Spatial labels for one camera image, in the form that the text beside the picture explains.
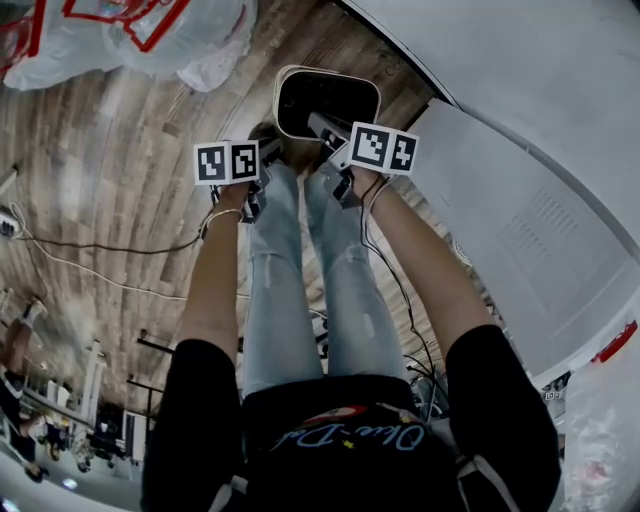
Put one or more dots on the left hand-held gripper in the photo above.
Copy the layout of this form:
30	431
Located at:
225	162

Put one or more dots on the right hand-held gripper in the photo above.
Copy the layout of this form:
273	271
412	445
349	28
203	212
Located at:
382	149

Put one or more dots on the white bin with black liner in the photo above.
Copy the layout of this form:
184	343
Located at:
330	95

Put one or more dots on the person's left forearm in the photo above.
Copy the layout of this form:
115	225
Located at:
210	290

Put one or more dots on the person's right forearm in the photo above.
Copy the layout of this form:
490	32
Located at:
430	270

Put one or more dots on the person's left black shoe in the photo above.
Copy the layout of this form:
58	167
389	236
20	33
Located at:
261	132

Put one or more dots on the white plastic bags red print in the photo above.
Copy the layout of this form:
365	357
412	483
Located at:
200	40

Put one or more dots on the person's left leg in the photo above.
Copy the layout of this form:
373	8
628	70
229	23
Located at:
280	290

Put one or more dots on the person's leg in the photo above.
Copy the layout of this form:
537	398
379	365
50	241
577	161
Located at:
280	290
350	290

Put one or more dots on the person's right leg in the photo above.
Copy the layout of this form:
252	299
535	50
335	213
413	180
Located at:
350	290

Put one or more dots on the black metal stand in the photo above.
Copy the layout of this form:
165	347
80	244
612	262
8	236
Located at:
150	370

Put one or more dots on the white power strip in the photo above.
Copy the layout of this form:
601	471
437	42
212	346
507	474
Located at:
9	222

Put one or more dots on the person's black t-shirt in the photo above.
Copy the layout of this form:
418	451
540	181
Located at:
350	460

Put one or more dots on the white plastic bag red stripe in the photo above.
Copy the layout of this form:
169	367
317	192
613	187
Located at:
600	440

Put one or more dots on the white table frame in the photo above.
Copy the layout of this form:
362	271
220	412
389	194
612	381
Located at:
94	385

